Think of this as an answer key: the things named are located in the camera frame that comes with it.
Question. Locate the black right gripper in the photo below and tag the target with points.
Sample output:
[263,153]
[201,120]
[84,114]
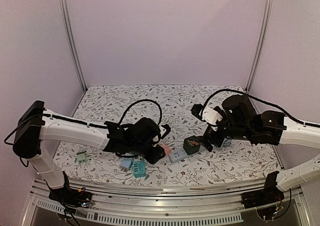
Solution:
[210,140]

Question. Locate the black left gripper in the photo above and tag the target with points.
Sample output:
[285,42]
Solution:
[154,158]

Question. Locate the dark green cube socket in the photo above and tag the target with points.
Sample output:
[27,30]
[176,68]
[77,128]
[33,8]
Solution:
[191,145]

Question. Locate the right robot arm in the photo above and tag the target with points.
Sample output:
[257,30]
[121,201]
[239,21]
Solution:
[239,120]

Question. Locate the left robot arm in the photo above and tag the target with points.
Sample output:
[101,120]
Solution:
[40,124]

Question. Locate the pink cube adapter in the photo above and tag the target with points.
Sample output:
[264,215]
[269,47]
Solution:
[166,150]

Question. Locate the teal power strip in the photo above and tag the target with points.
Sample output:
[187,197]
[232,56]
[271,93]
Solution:
[139,167]

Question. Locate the floral tablecloth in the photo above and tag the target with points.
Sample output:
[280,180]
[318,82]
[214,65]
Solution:
[169,104]

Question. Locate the small blue cube adapter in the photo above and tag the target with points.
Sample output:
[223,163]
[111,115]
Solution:
[126,164]

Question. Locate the light blue power strip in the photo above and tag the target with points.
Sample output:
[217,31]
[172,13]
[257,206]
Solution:
[178,155]

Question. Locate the light green cube adapter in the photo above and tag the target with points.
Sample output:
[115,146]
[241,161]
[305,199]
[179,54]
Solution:
[81,157]

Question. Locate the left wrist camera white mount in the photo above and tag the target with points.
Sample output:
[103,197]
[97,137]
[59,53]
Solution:
[164,131]

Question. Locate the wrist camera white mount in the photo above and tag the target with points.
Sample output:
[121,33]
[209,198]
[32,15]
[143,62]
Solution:
[207,114]
[164,131]

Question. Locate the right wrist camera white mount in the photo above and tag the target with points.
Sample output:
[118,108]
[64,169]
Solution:
[207,114]

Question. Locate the aluminium front rail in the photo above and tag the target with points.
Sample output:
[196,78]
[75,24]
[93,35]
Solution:
[216,204]

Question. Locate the right aluminium frame post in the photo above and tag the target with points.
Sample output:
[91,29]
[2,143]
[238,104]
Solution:
[260,44]

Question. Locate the aluminium frame post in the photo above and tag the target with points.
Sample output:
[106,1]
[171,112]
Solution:
[260,44]
[72,44]

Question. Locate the left aluminium frame post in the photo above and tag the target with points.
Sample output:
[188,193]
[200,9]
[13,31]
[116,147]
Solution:
[72,44]

